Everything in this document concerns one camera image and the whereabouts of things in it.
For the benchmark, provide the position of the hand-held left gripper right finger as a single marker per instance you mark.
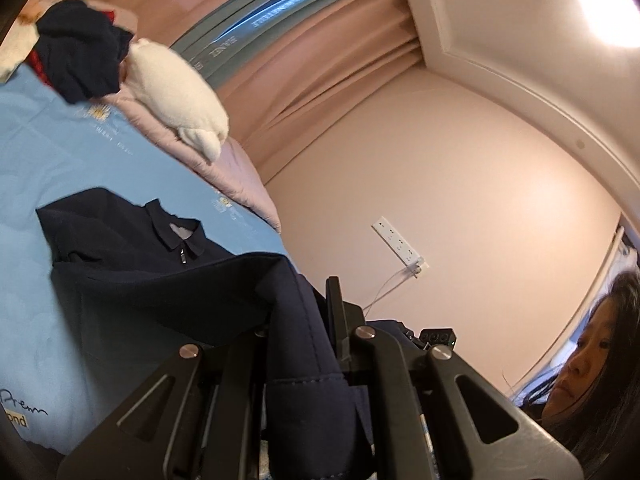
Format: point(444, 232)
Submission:
point(337, 320)

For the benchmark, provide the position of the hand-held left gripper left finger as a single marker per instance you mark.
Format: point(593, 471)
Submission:
point(240, 360)

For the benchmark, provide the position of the navy blue jacket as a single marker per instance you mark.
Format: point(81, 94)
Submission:
point(150, 285)

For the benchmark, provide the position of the dark navy clothes heap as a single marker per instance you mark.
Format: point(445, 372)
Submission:
point(80, 55)

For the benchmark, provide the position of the woman with dark hair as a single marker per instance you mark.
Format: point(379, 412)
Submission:
point(585, 360)

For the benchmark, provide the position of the pink quilt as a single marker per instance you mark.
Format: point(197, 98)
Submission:
point(235, 180)

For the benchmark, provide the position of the blue floral bedsheet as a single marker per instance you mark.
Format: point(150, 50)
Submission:
point(60, 160)

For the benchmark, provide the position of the white fluffy pillow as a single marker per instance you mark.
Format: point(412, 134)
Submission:
point(170, 90)

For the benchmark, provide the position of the grey-blue curtain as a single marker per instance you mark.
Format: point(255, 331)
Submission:
point(260, 30)

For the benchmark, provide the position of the ceiling lamp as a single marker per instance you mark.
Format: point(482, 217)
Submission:
point(607, 2)

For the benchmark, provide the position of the peach cloth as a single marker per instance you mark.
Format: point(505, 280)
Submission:
point(29, 12)

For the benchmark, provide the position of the white wall socket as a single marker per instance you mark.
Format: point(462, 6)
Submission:
point(397, 242)

